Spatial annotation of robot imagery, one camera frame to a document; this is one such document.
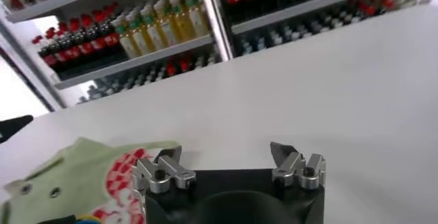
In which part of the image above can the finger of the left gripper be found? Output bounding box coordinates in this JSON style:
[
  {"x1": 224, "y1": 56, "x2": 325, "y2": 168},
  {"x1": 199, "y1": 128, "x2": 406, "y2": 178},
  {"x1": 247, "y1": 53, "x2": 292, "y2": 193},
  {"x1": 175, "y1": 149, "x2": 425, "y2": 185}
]
[{"x1": 0, "y1": 114, "x2": 34, "y2": 144}]

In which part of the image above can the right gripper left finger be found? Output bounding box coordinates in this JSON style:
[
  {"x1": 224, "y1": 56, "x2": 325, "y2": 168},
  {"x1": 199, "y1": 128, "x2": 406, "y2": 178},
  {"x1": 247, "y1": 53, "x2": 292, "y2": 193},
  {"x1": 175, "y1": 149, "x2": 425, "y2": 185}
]
[{"x1": 131, "y1": 145, "x2": 196, "y2": 194}]

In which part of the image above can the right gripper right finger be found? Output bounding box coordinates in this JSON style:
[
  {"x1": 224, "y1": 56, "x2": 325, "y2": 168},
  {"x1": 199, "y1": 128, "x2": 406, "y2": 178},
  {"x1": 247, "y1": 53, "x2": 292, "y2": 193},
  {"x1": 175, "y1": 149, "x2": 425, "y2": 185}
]
[{"x1": 270, "y1": 142, "x2": 326, "y2": 190}]

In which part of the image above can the light green t-shirt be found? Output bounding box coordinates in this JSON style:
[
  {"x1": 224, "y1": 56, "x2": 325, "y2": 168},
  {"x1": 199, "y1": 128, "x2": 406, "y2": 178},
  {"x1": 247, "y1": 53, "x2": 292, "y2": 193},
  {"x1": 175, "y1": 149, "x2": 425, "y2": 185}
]
[{"x1": 0, "y1": 137, "x2": 181, "y2": 224}]

